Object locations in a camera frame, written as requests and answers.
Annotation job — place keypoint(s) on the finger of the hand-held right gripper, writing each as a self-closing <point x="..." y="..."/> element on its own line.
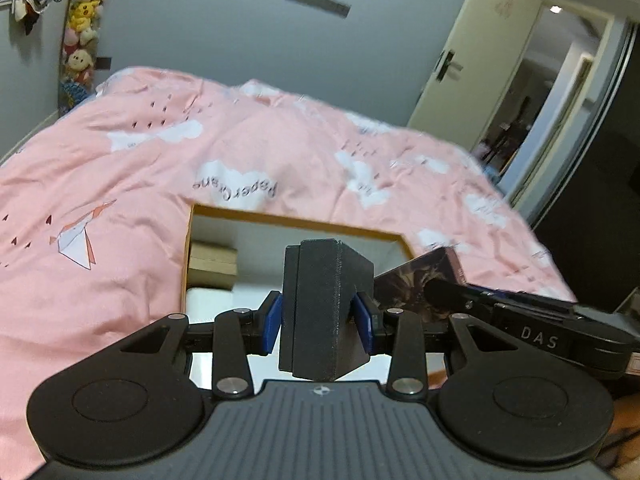
<point x="445" y="294"/>

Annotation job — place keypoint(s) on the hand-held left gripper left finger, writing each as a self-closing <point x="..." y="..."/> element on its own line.
<point x="272" y="322"/>

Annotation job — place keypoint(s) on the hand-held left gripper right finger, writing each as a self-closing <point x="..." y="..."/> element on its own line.
<point x="362" y="327"/>

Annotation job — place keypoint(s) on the dark printed card box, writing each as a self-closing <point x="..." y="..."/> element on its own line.
<point x="410" y="285"/>

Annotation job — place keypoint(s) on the black foam block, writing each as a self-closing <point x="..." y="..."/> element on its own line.
<point x="320" y="310"/>

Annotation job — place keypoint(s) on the orange cardboard storage box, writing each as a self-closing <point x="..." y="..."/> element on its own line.
<point x="300" y="240"/>

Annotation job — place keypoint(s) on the small brown cardboard box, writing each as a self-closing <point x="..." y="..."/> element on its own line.
<point x="212" y="266"/>

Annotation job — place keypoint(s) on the pink cloud print blanket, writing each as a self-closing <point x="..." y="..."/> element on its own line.
<point x="150" y="170"/>

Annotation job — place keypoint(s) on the cream room door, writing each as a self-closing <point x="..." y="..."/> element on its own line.
<point x="465" y="35"/>

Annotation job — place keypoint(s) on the hanging column of plush toys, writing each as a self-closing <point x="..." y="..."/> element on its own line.
<point x="82" y="15"/>

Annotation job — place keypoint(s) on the small black wall switch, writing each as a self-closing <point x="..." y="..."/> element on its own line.
<point x="102" y="62"/>

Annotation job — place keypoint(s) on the grey wall plate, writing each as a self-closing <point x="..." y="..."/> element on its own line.
<point x="318" y="2"/>

